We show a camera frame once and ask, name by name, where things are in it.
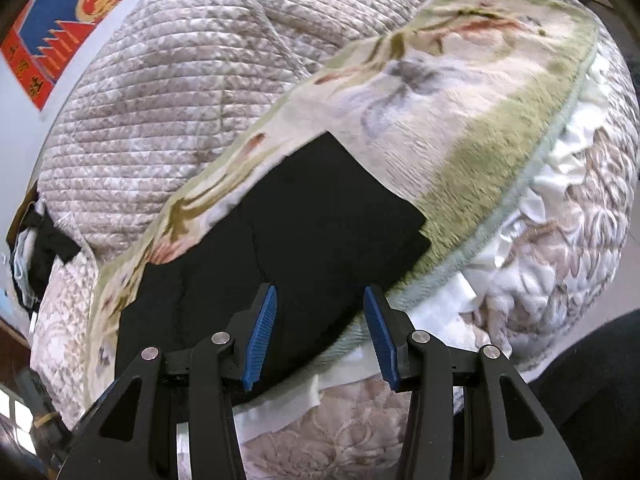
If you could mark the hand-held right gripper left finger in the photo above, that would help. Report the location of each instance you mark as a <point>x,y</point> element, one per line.
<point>260,340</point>

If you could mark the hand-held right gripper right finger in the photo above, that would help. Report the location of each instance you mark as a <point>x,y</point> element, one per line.
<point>380,340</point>

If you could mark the black pants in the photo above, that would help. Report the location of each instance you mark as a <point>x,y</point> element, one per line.
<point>310,220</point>

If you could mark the floral quilted pillow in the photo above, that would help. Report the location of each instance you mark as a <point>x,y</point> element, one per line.
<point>60,320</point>

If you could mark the floral fleece blanket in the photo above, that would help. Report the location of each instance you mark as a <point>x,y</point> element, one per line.
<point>450,135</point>

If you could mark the person's dark clothing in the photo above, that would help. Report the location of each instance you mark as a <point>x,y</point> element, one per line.
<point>595,400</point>

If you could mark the dark cloth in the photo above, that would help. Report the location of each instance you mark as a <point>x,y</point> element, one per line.
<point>50,245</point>

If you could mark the beige embossed bedsheet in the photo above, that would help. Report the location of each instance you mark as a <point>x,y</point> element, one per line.
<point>575,210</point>

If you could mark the brown wooden furniture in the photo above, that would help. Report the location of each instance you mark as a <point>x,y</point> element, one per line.
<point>12,332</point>

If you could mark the light blue cloth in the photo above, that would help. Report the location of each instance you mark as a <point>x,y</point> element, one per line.
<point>20,265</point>

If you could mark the grey quilted bedspread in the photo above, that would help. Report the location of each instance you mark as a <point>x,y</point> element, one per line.
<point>175,85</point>

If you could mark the red and blue wall poster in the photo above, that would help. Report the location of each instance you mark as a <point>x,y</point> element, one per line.
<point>55,15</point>

